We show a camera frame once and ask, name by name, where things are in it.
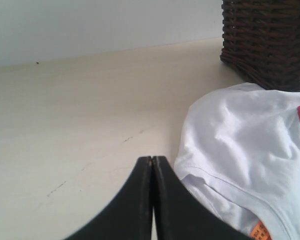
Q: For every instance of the dark red wicker basket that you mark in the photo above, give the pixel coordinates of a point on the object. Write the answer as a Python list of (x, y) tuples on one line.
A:
[(261, 42)]

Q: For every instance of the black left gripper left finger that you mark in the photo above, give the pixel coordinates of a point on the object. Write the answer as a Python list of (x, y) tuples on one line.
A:
[(129, 215)]

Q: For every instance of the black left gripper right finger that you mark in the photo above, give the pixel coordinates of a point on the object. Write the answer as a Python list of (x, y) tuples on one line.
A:
[(178, 214)]

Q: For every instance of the white t-shirt red lettering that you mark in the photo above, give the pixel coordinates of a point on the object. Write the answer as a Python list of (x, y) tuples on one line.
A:
[(239, 155)]

